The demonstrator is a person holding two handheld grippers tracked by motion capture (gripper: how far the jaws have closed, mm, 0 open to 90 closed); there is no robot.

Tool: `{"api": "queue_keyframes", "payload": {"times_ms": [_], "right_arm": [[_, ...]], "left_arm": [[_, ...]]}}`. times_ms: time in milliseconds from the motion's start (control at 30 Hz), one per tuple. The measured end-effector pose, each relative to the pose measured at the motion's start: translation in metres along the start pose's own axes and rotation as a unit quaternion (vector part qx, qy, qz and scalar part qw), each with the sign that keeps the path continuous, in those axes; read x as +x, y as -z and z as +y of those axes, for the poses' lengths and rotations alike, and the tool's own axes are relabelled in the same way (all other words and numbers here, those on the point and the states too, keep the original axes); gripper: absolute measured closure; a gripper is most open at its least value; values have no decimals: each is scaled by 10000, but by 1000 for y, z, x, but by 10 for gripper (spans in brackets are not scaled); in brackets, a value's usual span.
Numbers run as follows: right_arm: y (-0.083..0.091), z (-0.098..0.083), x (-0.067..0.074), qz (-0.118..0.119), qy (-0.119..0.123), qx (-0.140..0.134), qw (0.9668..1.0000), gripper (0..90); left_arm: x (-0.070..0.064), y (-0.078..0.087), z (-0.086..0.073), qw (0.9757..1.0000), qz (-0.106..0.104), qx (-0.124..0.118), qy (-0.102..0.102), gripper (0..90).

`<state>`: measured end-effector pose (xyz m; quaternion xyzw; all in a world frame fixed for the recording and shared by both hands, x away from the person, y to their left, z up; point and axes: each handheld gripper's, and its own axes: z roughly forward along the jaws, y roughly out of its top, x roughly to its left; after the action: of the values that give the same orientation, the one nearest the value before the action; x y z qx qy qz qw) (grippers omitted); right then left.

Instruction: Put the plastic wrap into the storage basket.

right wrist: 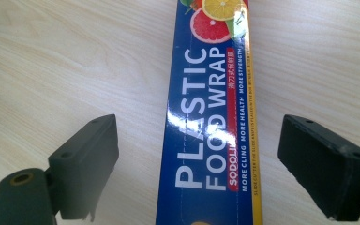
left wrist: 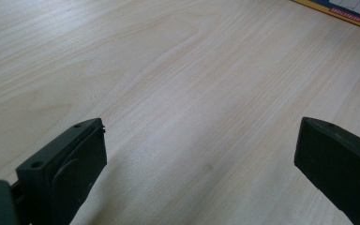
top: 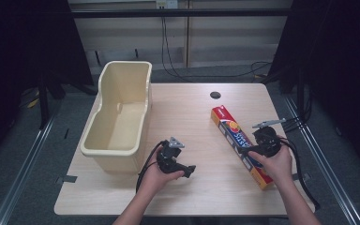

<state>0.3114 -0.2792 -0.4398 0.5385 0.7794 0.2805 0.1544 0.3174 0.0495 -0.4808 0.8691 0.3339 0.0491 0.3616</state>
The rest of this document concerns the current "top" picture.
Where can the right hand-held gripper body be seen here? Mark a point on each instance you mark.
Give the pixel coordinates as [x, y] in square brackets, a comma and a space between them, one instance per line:
[267, 140]

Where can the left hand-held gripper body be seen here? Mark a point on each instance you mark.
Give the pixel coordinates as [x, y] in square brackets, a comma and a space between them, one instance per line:
[168, 156]

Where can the long red orange box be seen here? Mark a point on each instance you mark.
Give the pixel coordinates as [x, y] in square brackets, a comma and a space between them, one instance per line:
[231, 128]

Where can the cream plastic bin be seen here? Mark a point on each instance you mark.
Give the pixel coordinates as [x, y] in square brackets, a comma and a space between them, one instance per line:
[123, 125]

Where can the person's left hand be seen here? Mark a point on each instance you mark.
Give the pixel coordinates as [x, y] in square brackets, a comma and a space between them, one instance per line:
[156, 179]

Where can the person's right hand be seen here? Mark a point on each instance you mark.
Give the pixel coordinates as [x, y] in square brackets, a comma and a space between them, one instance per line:
[276, 167]

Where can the grey tape strip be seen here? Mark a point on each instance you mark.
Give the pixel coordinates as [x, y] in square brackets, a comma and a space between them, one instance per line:
[303, 176]
[66, 179]

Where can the black table grommet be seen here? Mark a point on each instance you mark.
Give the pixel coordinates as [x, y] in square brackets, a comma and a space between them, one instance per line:
[215, 95]

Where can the black curtain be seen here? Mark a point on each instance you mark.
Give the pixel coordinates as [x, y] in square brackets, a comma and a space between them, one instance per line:
[25, 43]
[340, 62]

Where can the black metal stand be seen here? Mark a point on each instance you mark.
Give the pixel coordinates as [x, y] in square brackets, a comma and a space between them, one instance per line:
[43, 103]

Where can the aluminium floor rail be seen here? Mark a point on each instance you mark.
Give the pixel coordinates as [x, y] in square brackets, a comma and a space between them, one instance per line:
[322, 159]
[25, 168]

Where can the white wall socket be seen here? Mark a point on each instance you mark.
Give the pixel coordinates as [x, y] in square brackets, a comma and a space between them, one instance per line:
[167, 3]

